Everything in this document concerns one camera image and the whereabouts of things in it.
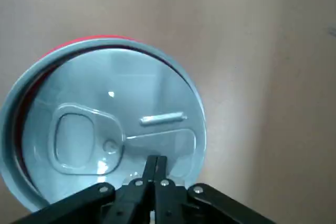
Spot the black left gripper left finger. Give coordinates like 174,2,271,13
12,155,158,224

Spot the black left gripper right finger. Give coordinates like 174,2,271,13
154,155,279,224

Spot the red push-button trash can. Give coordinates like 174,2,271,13
0,34,207,213

